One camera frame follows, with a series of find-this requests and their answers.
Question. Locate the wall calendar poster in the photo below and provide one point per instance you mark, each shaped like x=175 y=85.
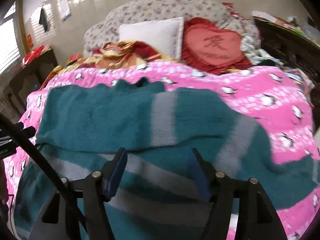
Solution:
x=64 y=9

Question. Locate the red package on nightstand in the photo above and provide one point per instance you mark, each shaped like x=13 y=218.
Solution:
x=35 y=53

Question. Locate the white square pillow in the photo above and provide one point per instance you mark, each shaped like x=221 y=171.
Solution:
x=165 y=35

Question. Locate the floral grey quilt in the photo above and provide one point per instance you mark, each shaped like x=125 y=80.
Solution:
x=151 y=10

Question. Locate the pink penguin blanket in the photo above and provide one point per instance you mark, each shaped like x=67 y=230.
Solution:
x=261 y=92

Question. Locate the dark wooden side cabinet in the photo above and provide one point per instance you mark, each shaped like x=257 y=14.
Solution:
x=292 y=49

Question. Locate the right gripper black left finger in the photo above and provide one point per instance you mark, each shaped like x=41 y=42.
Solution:
x=79 y=204

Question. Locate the light blue patterned cloth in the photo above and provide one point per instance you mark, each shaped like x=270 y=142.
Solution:
x=256 y=55

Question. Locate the dark cloth hanging on wall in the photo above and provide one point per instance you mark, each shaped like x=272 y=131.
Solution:
x=43 y=20

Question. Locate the dark wooden nightstand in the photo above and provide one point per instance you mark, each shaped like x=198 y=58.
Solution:
x=28 y=79

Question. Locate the red yellow patterned sheet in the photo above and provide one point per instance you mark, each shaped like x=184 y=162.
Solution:
x=125 y=54

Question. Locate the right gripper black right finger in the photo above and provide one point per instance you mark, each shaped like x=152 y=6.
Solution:
x=257 y=218

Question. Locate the red heart cushion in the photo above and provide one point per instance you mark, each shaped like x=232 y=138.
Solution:
x=210 y=49

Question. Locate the teal grey striped sweater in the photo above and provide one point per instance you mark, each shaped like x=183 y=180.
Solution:
x=79 y=129

